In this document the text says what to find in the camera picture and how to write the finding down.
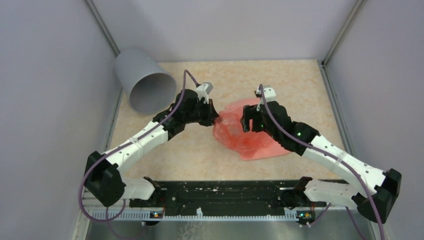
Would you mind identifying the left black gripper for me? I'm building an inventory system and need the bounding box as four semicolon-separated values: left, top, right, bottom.
184;98;223;127

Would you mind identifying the translucent red trash bag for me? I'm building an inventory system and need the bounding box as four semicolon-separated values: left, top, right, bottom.
213;98;285;161

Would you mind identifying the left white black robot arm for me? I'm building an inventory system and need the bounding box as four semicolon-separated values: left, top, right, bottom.
84;83;219;207

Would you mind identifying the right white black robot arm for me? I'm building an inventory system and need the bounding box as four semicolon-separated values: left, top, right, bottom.
240;101;402;224

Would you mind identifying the flat pink trash bag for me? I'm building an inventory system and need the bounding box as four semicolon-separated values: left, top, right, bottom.
227;98;290;161

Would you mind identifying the grey plastic trash bin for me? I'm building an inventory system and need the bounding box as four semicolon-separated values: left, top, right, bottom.
114;48;177;115

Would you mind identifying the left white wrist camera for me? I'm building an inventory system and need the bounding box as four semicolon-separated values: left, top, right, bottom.
195;82;214;104

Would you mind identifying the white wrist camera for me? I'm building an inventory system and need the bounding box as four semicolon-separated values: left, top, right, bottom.
254;85;277;112
195;82;214;104

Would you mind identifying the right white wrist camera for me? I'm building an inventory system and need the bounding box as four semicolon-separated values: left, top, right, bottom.
254;85;277;112

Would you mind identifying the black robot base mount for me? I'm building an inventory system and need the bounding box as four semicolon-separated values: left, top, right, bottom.
129;180;327;217

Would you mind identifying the white toothed cable rail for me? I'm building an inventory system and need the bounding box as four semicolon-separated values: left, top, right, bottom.
89;207;316;223

